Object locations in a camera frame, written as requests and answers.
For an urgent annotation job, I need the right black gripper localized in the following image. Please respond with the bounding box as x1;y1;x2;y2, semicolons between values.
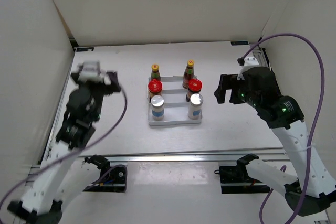
214;74;261;109

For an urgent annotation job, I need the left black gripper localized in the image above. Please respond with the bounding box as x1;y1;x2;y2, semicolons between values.
72;70;121;121

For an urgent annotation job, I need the red-lid sauce jar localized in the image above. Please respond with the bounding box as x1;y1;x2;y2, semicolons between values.
186;79;202;102
148;79;163;102

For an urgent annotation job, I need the tall yellow-cap sauce bottle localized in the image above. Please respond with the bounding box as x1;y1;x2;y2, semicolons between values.
182;60;195;89
150;64;161;81

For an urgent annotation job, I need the silver-lid white shaker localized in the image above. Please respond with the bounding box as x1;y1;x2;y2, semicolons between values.
188;93;203;120
151;95;164;120

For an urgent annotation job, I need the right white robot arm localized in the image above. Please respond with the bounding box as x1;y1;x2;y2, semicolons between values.
214;67;335;217

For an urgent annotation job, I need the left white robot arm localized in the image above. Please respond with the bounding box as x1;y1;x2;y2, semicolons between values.
7;69;128;223

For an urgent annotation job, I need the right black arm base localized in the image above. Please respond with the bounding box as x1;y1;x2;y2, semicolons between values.
214;166;270;194

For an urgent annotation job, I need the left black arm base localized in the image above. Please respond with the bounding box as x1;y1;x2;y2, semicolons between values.
83;164;128;193

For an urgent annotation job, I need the left black corner label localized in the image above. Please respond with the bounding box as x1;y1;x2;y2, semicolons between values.
76;47;94;52

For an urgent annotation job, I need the black corner label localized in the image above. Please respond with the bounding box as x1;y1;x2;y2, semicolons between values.
76;47;94;52
230;41;249;46

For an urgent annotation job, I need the right black corner label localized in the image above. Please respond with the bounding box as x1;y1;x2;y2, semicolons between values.
230;41;249;46

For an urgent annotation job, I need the white divided organizer tray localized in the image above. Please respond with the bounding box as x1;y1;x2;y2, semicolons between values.
148;76;202;127

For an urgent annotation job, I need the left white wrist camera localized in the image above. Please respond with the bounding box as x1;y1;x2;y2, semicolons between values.
78;61;105;83

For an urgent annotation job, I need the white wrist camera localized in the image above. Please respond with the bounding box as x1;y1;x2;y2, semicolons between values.
237;56;260;80
78;61;105;83

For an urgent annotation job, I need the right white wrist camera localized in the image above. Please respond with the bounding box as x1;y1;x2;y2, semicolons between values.
237;56;260;80

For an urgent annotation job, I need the aluminium front rail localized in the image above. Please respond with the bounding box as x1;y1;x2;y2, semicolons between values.
28;149;313;169

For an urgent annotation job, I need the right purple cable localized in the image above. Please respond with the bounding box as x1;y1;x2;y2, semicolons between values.
237;33;326;224

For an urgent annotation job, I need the purple cable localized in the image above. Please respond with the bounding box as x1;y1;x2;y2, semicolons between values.
237;33;326;224
0;83;129;209

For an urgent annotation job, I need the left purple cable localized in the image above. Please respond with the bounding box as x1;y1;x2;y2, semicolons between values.
0;83;129;209

